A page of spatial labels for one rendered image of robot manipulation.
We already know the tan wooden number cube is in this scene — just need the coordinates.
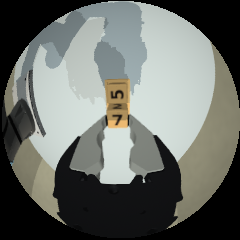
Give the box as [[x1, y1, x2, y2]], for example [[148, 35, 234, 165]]
[[106, 104, 128, 128], [107, 82, 128, 104]]

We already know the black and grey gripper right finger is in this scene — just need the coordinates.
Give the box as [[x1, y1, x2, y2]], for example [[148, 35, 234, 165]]
[[128, 114, 183, 203]]

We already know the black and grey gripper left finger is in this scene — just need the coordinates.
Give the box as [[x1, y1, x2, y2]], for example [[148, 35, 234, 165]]
[[53, 115, 108, 199]]

